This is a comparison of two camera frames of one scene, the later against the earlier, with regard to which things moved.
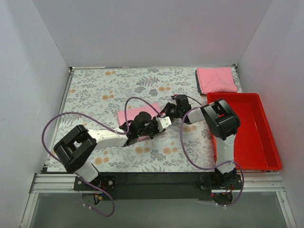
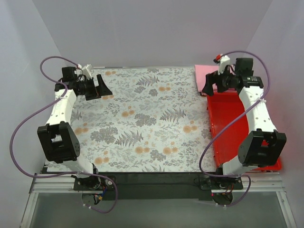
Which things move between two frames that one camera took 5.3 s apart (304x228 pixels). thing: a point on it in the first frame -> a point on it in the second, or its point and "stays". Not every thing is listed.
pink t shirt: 132,113 -> 201,71
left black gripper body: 154,128 -> 96,88
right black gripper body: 167,110 -> 218,81
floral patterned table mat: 94,97 stays
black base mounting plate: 183,186 stays
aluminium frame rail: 260,183 stays
